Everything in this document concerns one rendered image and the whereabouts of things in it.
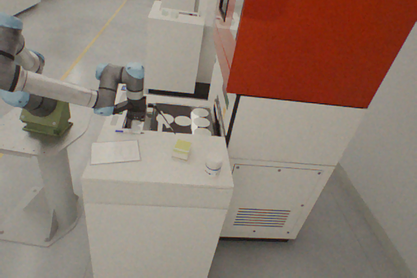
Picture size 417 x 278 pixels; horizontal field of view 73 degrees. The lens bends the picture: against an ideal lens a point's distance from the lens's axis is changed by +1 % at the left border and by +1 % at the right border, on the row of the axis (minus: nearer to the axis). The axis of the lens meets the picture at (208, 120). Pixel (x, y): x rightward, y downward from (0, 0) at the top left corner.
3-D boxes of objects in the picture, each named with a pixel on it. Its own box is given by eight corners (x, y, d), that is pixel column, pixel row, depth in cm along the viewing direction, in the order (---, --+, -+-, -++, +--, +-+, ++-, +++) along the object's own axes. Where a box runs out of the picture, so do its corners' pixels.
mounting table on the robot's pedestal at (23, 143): (-24, 163, 142) (-32, 142, 135) (30, 116, 179) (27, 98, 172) (66, 178, 143) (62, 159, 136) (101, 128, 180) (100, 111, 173)
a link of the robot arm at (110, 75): (91, 84, 113) (118, 89, 114) (96, 58, 115) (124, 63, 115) (97, 89, 121) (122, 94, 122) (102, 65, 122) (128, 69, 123)
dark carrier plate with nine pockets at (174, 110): (210, 109, 182) (210, 107, 182) (214, 141, 154) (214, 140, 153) (156, 103, 177) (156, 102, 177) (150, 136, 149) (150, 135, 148)
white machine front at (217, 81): (212, 88, 222) (221, 40, 200) (224, 157, 155) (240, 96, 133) (208, 88, 222) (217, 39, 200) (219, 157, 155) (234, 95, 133)
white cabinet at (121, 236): (196, 179, 251) (211, 101, 206) (201, 295, 172) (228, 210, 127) (123, 174, 242) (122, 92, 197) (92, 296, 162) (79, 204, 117)
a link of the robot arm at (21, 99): (14, 108, 135) (-7, 102, 122) (21, 81, 137) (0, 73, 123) (39, 112, 135) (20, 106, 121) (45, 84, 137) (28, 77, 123)
